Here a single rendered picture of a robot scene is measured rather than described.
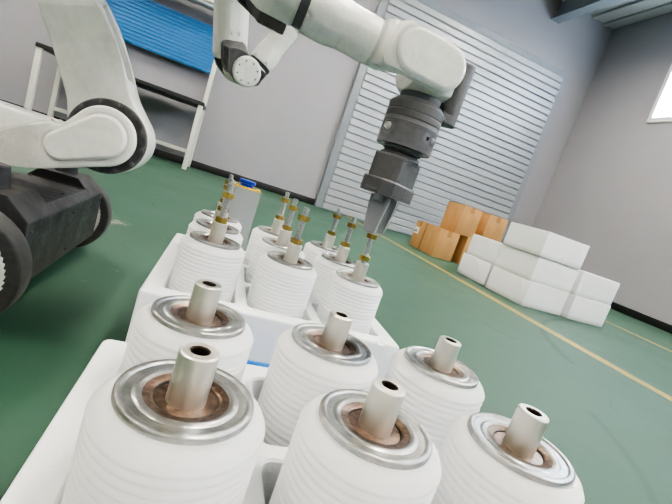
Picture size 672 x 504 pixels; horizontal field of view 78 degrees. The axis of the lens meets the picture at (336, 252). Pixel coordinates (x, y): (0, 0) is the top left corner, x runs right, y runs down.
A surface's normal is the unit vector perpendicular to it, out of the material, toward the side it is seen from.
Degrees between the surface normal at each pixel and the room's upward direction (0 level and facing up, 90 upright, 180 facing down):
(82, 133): 90
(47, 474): 0
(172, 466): 57
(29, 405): 0
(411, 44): 90
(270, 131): 90
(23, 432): 0
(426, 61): 90
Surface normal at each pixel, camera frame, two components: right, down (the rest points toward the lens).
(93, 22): 0.24, 0.63
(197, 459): 0.55, -0.49
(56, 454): 0.32, -0.94
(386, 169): -0.48, -0.02
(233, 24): 0.46, 0.44
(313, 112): 0.26, 0.24
